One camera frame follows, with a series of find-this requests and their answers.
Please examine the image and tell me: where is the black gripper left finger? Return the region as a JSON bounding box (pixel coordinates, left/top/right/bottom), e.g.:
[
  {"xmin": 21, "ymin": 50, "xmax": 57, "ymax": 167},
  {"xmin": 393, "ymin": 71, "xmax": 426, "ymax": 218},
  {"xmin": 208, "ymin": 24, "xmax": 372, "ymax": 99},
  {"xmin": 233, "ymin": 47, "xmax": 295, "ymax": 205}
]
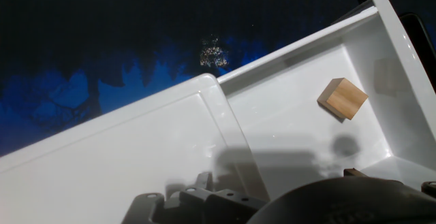
[{"xmin": 121, "ymin": 172, "xmax": 270, "ymax": 224}]

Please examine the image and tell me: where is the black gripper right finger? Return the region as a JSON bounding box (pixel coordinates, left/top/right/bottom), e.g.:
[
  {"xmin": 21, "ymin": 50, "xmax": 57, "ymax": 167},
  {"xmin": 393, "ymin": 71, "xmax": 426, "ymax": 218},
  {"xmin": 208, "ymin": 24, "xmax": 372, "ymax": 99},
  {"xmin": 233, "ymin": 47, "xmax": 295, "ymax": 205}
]
[{"xmin": 343, "ymin": 167, "xmax": 436, "ymax": 199}]

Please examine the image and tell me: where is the small wooden cube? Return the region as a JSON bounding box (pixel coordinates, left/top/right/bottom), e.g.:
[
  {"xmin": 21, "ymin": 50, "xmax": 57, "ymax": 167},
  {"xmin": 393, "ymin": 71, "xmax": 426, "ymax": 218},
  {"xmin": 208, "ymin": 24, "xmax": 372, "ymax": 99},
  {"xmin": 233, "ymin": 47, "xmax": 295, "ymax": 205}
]
[{"xmin": 316, "ymin": 77, "xmax": 370, "ymax": 121}]

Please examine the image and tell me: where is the blue black printed cloth mat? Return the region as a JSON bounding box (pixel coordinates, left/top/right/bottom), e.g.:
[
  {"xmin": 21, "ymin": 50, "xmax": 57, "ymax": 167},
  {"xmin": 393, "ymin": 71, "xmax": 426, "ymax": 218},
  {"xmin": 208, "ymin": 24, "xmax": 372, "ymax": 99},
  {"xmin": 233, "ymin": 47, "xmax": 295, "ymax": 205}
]
[{"xmin": 0, "ymin": 0, "xmax": 436, "ymax": 157}]

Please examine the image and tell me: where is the white drawer cabinet frame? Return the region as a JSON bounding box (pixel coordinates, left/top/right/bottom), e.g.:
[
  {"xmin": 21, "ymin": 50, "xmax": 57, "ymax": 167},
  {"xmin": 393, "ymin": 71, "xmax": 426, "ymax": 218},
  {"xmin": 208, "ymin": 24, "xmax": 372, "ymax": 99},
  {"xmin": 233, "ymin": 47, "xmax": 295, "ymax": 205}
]
[{"xmin": 0, "ymin": 73, "xmax": 270, "ymax": 224}]

